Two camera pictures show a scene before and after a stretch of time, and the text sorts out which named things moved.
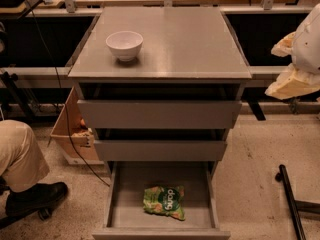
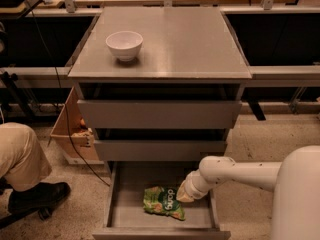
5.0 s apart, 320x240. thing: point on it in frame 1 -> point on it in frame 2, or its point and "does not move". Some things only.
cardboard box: x=73 y=133 does not move
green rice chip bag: x=164 y=200 does not move
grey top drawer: x=159 y=114 does not move
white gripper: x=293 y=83 -> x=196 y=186
